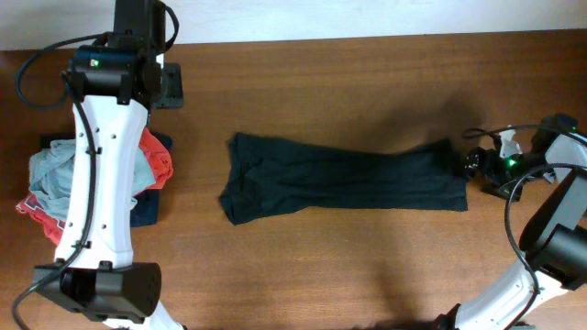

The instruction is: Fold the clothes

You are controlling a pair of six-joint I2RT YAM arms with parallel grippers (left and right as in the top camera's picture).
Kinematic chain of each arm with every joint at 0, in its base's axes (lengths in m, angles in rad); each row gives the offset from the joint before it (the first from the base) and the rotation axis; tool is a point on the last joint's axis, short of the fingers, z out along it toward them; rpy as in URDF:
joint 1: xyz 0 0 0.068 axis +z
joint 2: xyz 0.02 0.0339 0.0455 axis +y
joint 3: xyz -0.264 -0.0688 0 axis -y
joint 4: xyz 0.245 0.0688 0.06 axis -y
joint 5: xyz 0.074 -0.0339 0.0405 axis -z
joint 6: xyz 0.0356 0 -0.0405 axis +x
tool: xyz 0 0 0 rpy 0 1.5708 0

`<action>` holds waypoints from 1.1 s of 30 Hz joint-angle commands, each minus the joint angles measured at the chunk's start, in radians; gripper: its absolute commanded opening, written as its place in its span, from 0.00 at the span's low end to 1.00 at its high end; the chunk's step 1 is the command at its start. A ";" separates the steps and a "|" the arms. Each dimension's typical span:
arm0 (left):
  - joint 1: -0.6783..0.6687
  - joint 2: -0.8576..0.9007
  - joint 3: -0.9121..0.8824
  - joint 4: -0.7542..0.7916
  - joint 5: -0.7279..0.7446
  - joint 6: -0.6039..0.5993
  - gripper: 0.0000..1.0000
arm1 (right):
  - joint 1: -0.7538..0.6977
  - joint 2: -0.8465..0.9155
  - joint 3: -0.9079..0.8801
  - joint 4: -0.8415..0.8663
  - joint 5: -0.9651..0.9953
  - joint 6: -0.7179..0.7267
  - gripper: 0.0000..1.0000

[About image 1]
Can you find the red printed t-shirt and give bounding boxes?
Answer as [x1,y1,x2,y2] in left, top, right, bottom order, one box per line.
[16,128,173,245]

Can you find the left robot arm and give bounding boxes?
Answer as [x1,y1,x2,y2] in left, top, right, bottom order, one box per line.
[31,1,179,329]

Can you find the black cable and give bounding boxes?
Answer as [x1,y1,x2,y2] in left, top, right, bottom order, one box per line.
[11,4,180,330]
[460,123,587,330]

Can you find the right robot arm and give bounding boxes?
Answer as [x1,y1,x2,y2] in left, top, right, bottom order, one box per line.
[430,114,586,330]

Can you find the black Nike t-shirt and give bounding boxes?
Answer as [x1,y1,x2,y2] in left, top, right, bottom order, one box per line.
[219,133,468,226]

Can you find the right black cable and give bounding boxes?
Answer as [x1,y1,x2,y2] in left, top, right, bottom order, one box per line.
[460,123,587,330]

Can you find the grey crumpled t-shirt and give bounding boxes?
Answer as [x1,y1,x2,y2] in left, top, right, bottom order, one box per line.
[28,138,157,225]

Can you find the navy blue folded garment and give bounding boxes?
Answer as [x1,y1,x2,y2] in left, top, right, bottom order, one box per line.
[39,132,174,229]

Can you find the left black cable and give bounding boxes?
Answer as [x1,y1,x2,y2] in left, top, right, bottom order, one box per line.
[11,4,180,330]

